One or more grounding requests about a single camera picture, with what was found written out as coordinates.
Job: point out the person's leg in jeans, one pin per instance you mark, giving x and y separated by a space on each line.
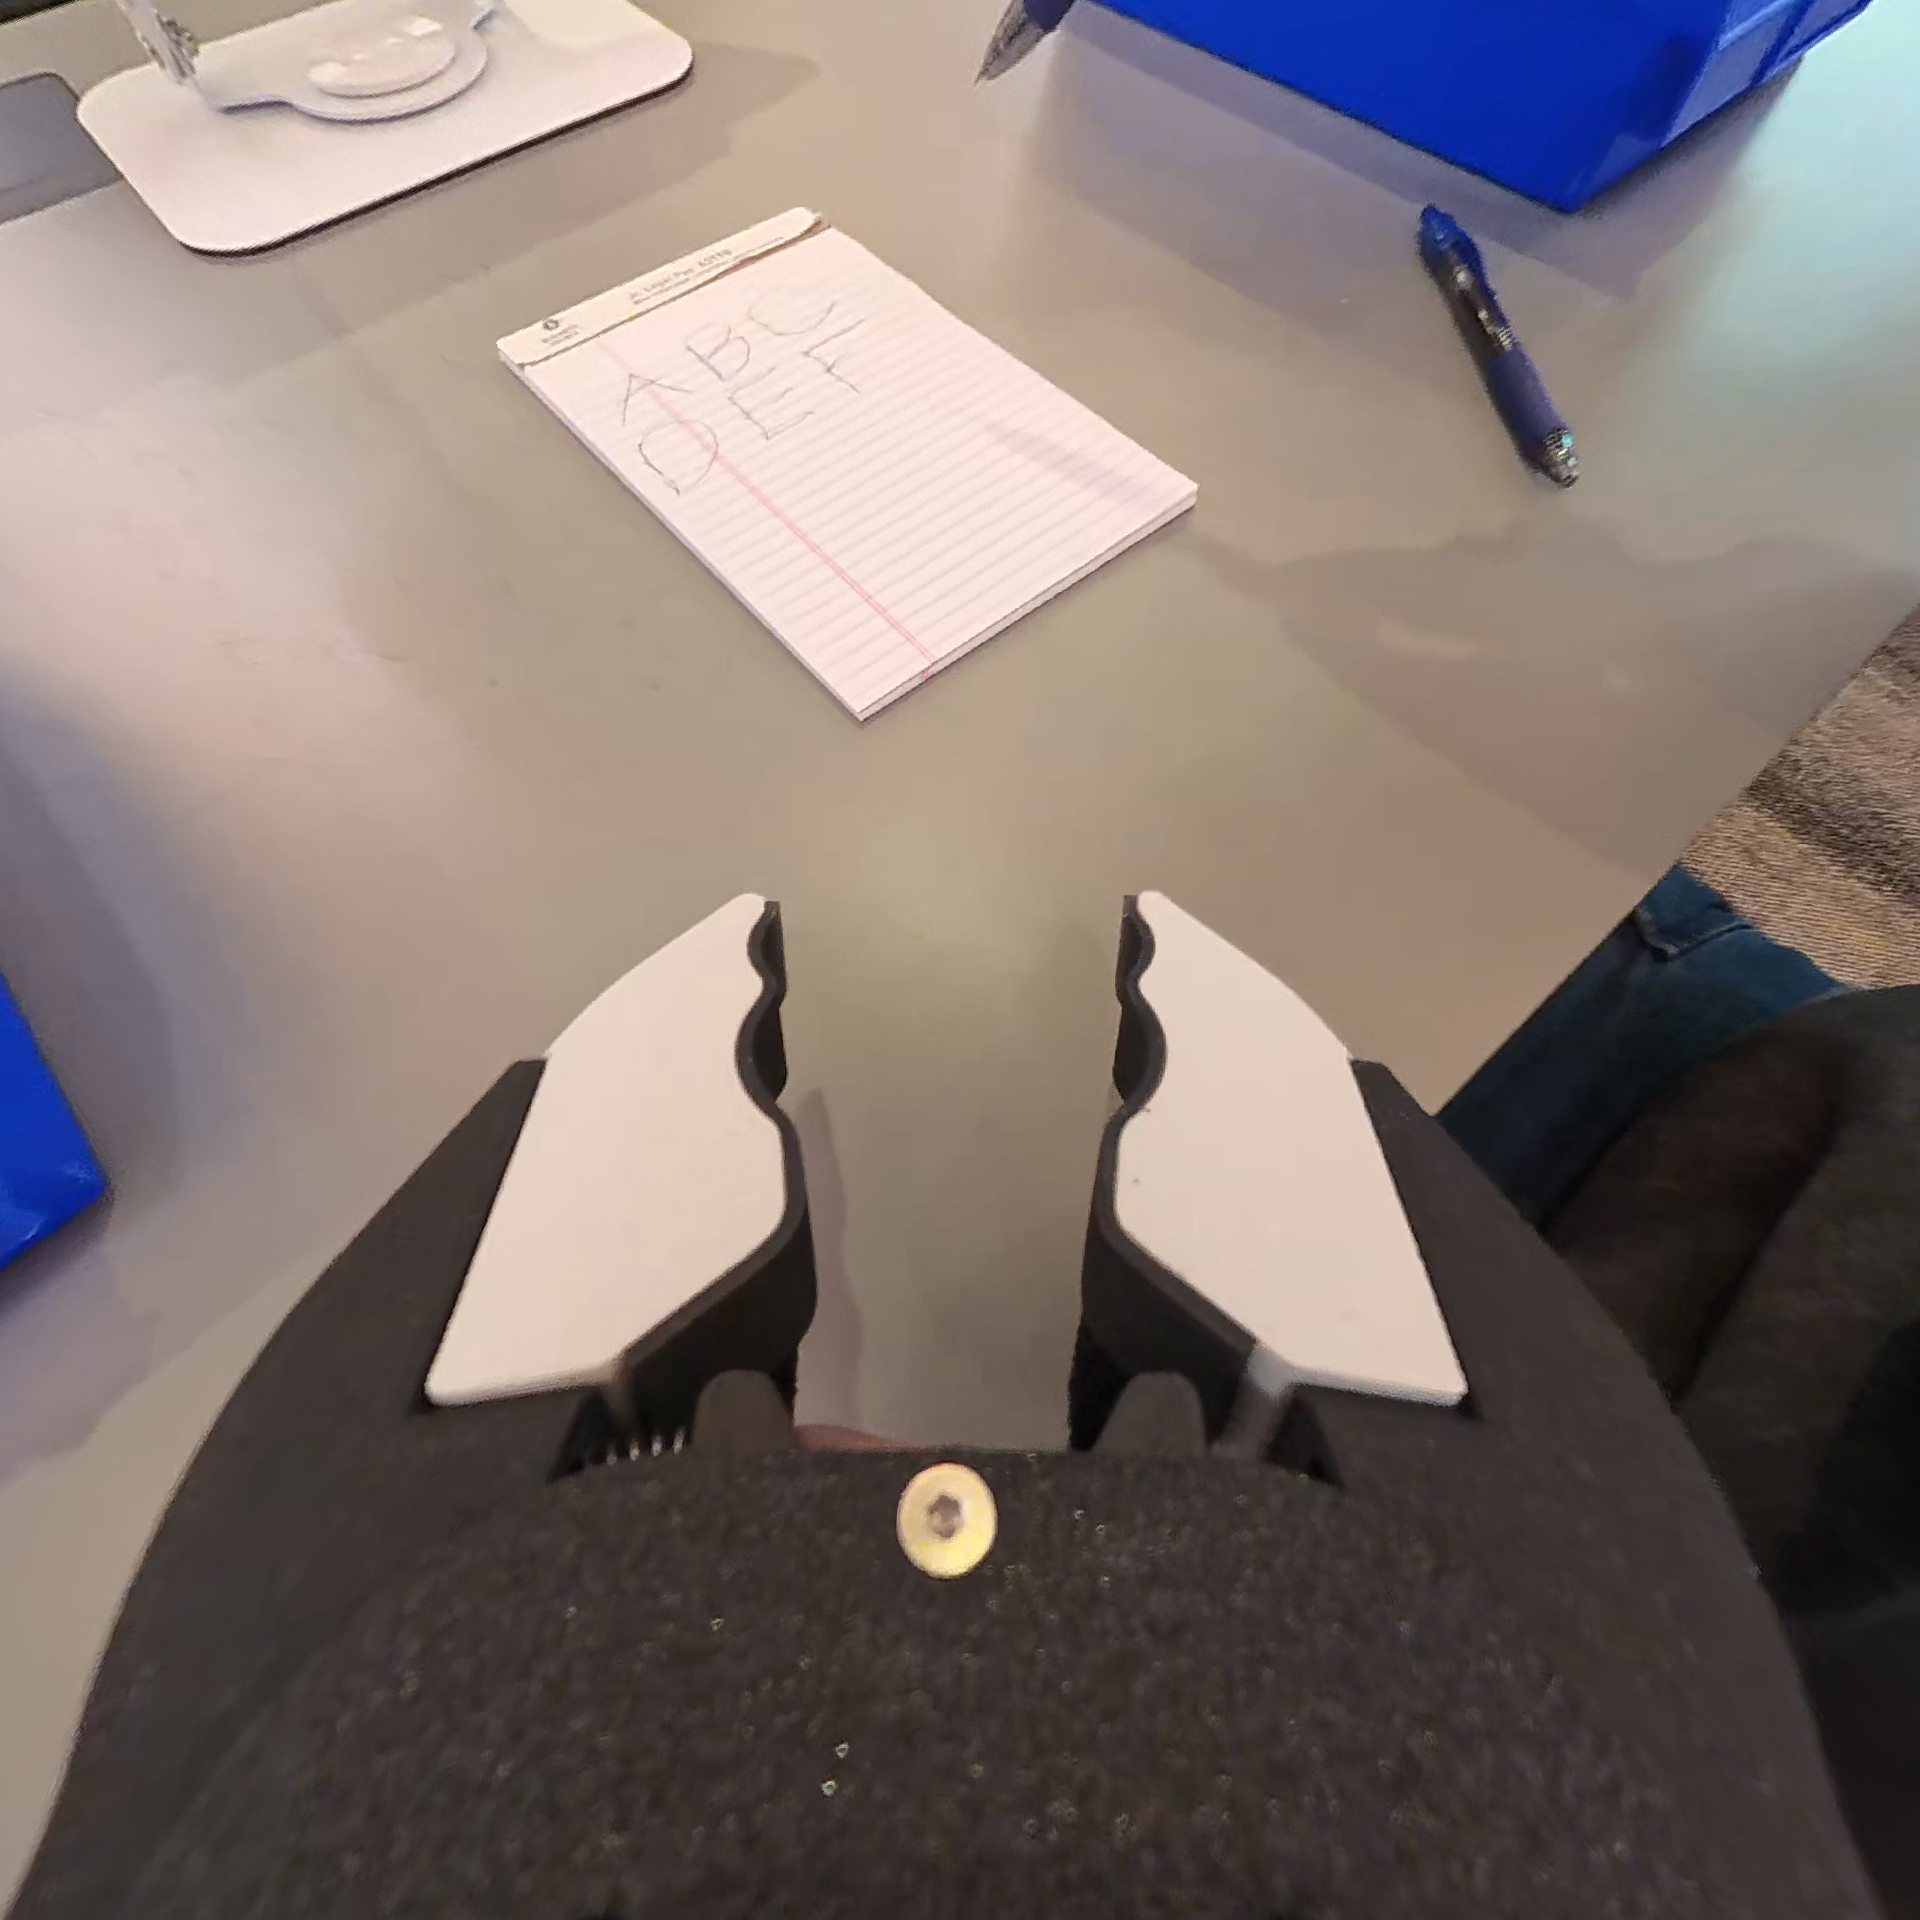
1622 1036

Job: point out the white document stand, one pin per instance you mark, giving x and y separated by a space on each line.
375 165

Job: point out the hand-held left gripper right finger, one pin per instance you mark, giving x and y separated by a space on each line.
1276 1184

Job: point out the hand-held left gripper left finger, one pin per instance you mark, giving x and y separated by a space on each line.
629 1170

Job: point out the blue plastic bin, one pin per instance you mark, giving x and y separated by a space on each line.
38 1141
1500 75

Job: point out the white lined notepad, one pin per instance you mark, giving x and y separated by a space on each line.
932 509

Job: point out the blue retractable pen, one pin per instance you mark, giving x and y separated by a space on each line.
1494 346
1017 32

